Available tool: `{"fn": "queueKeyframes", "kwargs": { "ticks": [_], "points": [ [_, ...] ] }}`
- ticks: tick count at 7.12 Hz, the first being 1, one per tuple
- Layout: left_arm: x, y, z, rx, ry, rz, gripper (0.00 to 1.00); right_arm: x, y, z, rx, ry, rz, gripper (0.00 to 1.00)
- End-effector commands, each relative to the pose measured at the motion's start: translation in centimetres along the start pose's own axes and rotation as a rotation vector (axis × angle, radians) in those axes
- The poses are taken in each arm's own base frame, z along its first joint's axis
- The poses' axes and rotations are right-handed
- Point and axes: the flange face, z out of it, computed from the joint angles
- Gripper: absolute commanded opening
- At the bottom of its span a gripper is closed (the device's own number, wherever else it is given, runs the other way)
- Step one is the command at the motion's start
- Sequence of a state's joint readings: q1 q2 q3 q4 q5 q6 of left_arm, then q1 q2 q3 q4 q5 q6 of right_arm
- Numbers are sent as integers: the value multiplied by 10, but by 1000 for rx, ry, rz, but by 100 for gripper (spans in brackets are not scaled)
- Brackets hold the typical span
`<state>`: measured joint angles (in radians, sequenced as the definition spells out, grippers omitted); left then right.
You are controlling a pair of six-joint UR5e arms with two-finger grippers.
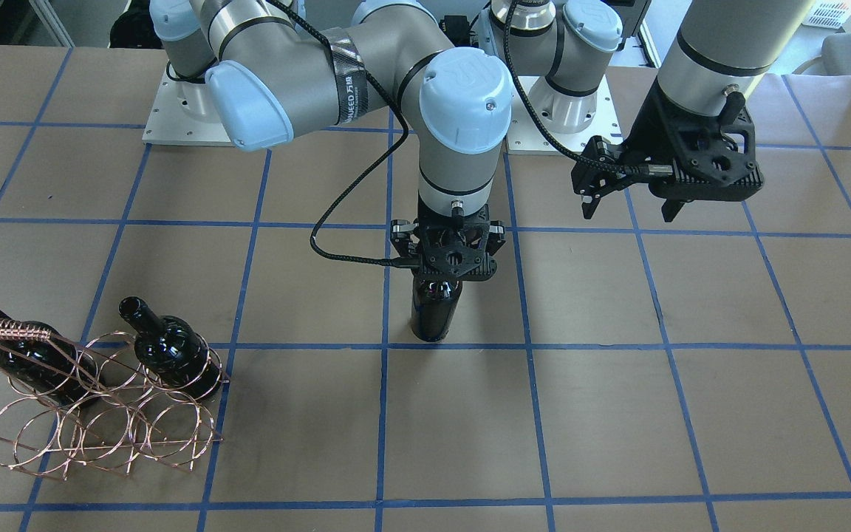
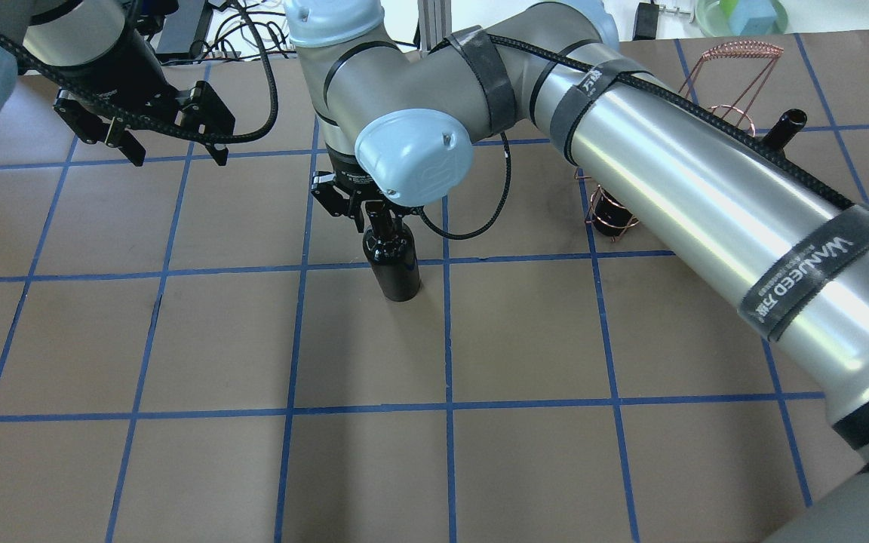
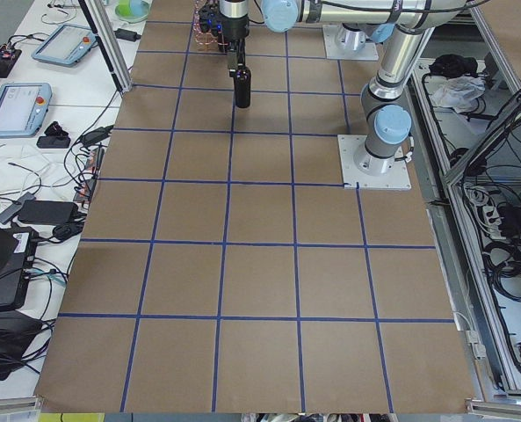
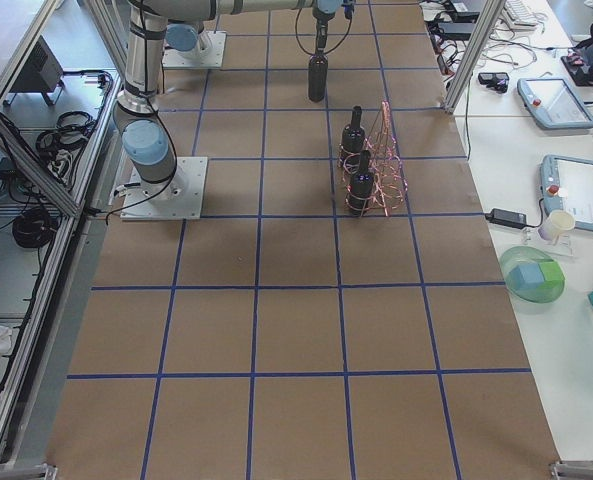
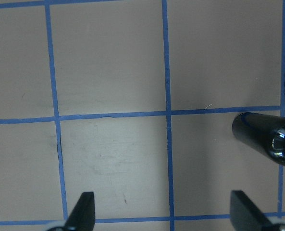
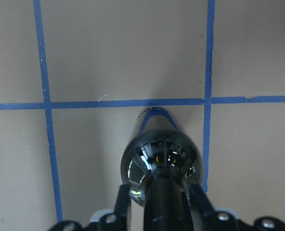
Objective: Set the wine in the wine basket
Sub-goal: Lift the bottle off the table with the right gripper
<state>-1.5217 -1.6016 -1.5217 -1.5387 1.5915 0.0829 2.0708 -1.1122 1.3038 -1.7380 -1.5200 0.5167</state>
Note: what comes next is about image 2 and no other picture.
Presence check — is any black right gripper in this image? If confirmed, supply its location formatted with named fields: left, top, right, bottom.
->
left=310, top=147, right=406, bottom=234

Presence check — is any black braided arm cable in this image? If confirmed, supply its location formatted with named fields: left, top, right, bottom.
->
left=0, top=0, right=281, bottom=146

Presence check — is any small black adapter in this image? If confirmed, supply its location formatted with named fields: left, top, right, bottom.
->
left=632, top=1, right=661, bottom=41

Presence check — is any green bowl with cup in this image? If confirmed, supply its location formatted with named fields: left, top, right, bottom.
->
left=696, top=1, right=789, bottom=37

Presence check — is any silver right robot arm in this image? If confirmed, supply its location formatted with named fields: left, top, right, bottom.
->
left=285, top=1, right=869, bottom=542

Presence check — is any copper wire wine basket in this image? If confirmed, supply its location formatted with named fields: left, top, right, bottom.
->
left=576, top=39, right=785, bottom=242

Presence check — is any dark glass wine bottle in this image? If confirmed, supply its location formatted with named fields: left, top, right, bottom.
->
left=362, top=201, right=421, bottom=302

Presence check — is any black power adapter brick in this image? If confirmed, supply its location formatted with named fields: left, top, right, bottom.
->
left=155, top=1, right=213, bottom=62

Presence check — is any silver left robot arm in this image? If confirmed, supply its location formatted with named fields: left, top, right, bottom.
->
left=0, top=1, right=235, bottom=166

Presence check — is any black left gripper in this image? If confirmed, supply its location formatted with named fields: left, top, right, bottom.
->
left=53, top=45, right=235, bottom=167

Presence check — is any aluminium frame post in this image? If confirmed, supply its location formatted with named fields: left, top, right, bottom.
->
left=417, top=0, right=452, bottom=55

